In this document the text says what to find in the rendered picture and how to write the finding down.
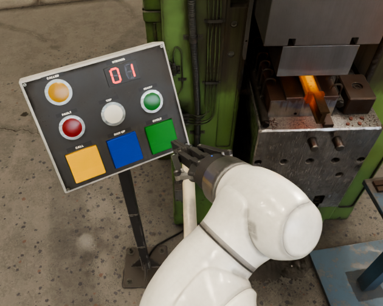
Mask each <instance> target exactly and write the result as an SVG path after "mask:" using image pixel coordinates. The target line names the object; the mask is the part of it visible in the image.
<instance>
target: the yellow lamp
mask: <svg viewBox="0 0 383 306"><path fill-rule="evenodd" d="M48 94H49V97H50V98H51V100H53V101H55V102H58V103H60V102H64V101H65V100H67V98H68V96H69V89H68V87H67V86H66V85H65V84H63V83H59V82H57V83H53V84H51V85H50V87H49V89H48Z"/></svg>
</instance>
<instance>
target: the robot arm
mask: <svg viewBox="0 0 383 306"><path fill-rule="evenodd" d="M171 145H172V148H173V152H174V154H173V155H171V158H172V161H173V165H174V168H175V170H174V176H175V179H176V183H177V184H178V185H179V184H181V183H182V182H183V181H184V180H186V179H189V180H190V181H191V182H195V183H197V185H198V186H199V187H200V188H201V189H202V190H203V193H204V195H205V197H206V198H207V199H208V200H209V201H210V202H211V203H212V204H213V205H212V207H211V208H210V210H209V212H208V213H207V215H206V216H205V217H204V219H203V220H202V222H201V223H200V224H199V225H198V226H197V227H196V228H195V229H194V230H193V231H192V232H191V233H190V234H189V235H187V236H186V237H185V238H184V239H183V240H182V241H181V242H180V243H179V244H178V245H177V246H176V248H175V249H174V250H173V251H172V252H171V253H170V255H169V256H168V257H167V258H166V259H165V261H164V262H163V263H162V265H161V266H160V267H159V269H158V270H157V271H156V273H155V275H154V276H153V278H152V279H151V280H150V283H149V284H148V286H147V288H146V290H145V291H144V294H143V296H142V298H141V301H140V305H139V306H257V293H256V292H255V291H254V289H253V288H252V287H251V284H250V282H249V278H250V276H251V275H252V273H253V272H254V271H255V270H256V269H257V268H258V267H259V266H260V265H262V264H263V263H265V262H266V261H267V260H269V259H273V260H297V259H301V258H303V257H305V256H307V255H308V254H309V253H310V252H311V251H312V250H313V249H314V248H315V246H316V245H317V243H318V241H319V239H320V236H321V233H322V216H321V213H320V211H319V210H318V209H317V207H316V206H315V204H313V202H312V201H310V199H309V198H308V197H307V196H306V194H305V193H304V192H303V191H302V190H301V189H300V188H298V187H297V186H296V185H295V184H293V183H292V182H290V181H289V180H288V179H286V178H284V177H283V176H281V175H280V174H277V173H276V172H274V171H271V170H269V169H266V168H262V167H259V166H252V165H250V164H248V163H246V162H244V161H242V160H240V159H238V158H236V157H233V154H232V150H231V149H220V148H215V147H212V146H207V145H204V144H198V145H197V147H194V146H190V145H188V144H183V143H181V142H180V141H179V140H177V139H175V140H173V141H171ZM180 162H181V163H182V164H183V165H185V166H186V167H188V169H189V170H188V172H185V171H184V169H183V168H182V167H181V164H180Z"/></svg>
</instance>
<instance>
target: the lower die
mask: <svg viewBox="0 0 383 306"><path fill-rule="evenodd" d="M254 29H259V28H258V26H257V25H251V26H250V32H249V40H250V33H251V31H253V30H254ZM259 35H260V33H259V31H254V32H253V33H252V39H251V44H250V45H251V47H252V40H253V39H254V38H255V37H256V36H259ZM259 43H261V38H256V39H255V40H254V47H253V52H252V53H253V55H254V48H255V46H256V45H257V44H259ZM263 50H264V47H263V46H258V47H257V48H256V52H255V59H254V60H255V61H256V57H257V54H258V53H259V52H261V51H263ZM265 52H267V54H268V58H267V59H266V54H265V53H261V54H259V56H258V61H257V71H258V65H259V62H260V61H261V60H269V61H270V62H271V66H270V67H269V68H270V69H272V70H273V75H272V76H271V71H270V70H266V71H264V72H263V76H262V80H261V90H262V87H263V81H264V80H265V79H266V78H269V77H273V78H275V80H276V84H275V85H273V84H274V81H273V80H267V81H266V82H265V86H264V92H263V95H264V96H263V97H264V102H265V105H266V109H267V114H268V117H291V116H313V114H312V112H311V108H310V106H309V103H306V101H305V100H306V96H307V94H308V92H307V90H306V87H305V84H304V82H303V79H302V76H276V74H275V70H274V67H273V64H272V60H271V57H270V54H269V51H268V48H267V46H266V50H265ZM268 65H269V63H268V62H266V61H265V62H262V63H261V65H260V71H259V80H260V75H261V71H262V70H263V69H266V68H268ZM327 76H328V75H313V77H314V80H315V82H316V85H317V87H318V89H319V91H324V93H325V96H324V99H325V101H326V104H327V106H328V109H329V110H330V113H329V114H330V115H331V114H332V113H333V110H334V107H335V105H336V103H337V100H338V97H339V95H338V93H337V90H336V88H335V87H333V88H332V89H330V87H331V86H332V85H333V82H332V80H331V78H330V77H329V78H328V80H326V77H327ZM295 112H296V113H297V115H294V113H295Z"/></svg>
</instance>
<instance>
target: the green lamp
mask: <svg viewBox="0 0 383 306"><path fill-rule="evenodd" d="M143 104H144V106H145V107H146V108H147V109H148V110H151V111H153V110H156V109H157V108H158V107H159V106H160V97H159V96H158V94H156V93H154V92H151V93H148V94H147V95H146V96H145V98H144V99H143Z"/></svg>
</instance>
